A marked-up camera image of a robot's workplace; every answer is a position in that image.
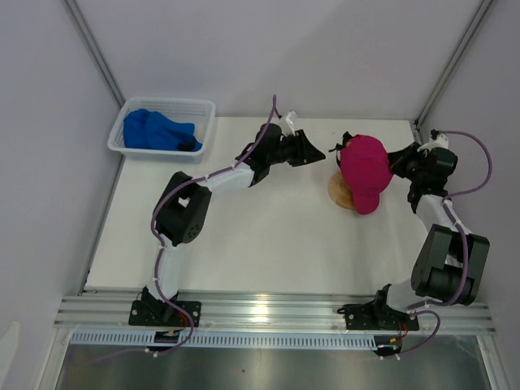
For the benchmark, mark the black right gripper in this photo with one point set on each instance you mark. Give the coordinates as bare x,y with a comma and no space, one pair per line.
396,159

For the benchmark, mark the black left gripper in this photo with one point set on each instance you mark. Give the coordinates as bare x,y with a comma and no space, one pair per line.
305,153

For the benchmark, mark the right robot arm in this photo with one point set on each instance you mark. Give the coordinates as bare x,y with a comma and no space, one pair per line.
450,264

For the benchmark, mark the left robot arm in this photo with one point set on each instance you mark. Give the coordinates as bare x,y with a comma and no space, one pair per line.
179,216

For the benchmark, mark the wooden hat stand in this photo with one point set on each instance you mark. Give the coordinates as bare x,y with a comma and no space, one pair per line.
339,192

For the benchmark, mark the white plastic basket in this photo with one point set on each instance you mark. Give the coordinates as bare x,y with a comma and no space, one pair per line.
199,112

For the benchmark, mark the blue cap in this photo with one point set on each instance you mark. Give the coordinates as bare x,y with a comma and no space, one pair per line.
151,130

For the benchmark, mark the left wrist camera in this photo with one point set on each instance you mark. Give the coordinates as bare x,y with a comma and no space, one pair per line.
289,122

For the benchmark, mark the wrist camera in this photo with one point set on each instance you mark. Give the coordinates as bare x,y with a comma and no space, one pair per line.
437,140
289,122

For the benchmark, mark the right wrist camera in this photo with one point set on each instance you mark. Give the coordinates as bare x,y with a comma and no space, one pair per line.
437,140

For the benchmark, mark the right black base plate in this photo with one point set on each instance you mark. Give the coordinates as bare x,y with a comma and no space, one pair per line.
372,317

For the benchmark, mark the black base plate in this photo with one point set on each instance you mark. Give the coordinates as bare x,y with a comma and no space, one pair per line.
153,313
372,317

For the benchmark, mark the right aluminium frame post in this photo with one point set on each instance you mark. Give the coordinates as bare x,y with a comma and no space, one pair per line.
460,50

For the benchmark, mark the aluminium frame post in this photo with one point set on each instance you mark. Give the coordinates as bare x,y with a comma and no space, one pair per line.
460,50
85,32

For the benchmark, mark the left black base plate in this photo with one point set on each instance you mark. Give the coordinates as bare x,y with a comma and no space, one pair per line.
153,313

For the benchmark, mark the aluminium mounting rail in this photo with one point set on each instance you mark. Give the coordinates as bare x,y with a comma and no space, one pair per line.
256,312

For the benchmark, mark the left aluminium frame post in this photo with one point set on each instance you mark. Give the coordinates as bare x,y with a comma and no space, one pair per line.
85,32

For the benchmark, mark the white slotted cable duct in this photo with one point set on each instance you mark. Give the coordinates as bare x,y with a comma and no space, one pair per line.
221,339

